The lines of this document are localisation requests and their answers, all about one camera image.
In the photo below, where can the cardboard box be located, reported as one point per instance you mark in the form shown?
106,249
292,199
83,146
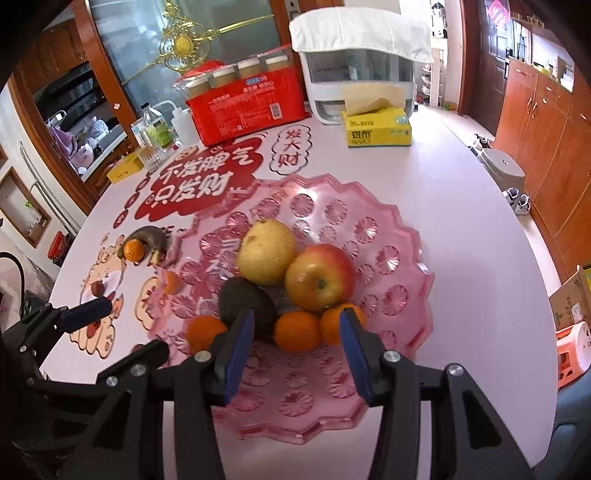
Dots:
571,303

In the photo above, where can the white cloth cover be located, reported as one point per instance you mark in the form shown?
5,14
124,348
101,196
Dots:
361,28

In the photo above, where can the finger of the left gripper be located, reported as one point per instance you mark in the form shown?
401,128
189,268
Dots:
150,356
73,319

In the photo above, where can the red snack package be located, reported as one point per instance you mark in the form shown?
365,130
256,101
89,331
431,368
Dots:
227,101

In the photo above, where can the yellow tissue box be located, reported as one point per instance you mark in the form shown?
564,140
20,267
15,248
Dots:
375,115

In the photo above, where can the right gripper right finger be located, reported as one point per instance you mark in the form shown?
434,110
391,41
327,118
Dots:
469,438

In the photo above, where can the clear drinking glass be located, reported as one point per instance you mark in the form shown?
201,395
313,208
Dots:
152,155

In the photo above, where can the yellow flat box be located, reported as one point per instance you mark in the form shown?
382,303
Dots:
124,168

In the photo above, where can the yellow brown pear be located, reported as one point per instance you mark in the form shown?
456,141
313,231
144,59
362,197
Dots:
267,250

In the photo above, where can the pink plastic stool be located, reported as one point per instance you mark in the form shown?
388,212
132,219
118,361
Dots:
573,352

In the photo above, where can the white rice dispenser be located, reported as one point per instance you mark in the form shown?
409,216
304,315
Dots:
326,73

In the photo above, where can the red apple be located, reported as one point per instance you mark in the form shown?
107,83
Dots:
320,277

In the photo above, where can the white squeeze bottle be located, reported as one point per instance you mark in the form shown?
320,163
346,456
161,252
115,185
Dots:
182,123

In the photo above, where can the overripe black banana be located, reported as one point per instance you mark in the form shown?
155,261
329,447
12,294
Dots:
155,242

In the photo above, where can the pink plastic fruit plate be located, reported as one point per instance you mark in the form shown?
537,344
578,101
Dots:
297,252

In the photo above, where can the clear plastic bottle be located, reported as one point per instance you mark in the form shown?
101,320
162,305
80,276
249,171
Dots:
155,127

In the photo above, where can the dark avocado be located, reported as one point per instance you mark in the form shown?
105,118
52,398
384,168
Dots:
247,309

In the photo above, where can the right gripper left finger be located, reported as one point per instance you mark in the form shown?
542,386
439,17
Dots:
204,380

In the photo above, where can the small dark red fruit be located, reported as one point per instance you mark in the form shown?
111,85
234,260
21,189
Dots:
97,288

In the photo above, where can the mandarin with stem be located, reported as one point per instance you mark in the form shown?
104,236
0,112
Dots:
201,332

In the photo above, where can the white round stool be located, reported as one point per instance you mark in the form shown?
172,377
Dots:
504,170

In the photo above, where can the large orange mandarin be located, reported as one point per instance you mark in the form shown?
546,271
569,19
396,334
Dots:
297,332

